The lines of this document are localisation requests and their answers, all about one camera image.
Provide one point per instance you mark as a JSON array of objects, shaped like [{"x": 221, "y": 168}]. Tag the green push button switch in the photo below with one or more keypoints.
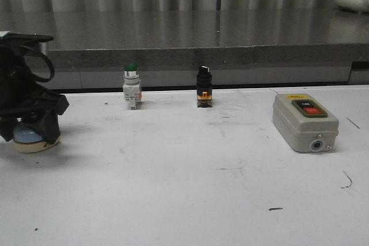
[{"x": 132, "y": 86}]

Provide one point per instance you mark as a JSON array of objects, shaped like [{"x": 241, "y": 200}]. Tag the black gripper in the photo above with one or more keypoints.
[{"x": 22, "y": 94}]

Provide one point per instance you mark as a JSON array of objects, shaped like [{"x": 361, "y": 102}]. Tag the black rotary selector switch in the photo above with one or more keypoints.
[{"x": 204, "y": 87}]

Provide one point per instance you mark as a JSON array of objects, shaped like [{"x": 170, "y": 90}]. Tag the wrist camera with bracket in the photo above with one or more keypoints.
[{"x": 14, "y": 39}]

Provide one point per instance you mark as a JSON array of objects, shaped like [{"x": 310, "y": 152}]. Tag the blue desk call bell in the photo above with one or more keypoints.
[{"x": 28, "y": 141}]

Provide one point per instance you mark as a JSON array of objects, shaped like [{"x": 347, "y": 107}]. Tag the grey stone counter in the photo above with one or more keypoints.
[{"x": 242, "y": 48}]

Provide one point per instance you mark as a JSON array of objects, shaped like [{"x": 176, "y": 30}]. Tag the grey on-off switch box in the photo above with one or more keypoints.
[{"x": 305, "y": 124}]

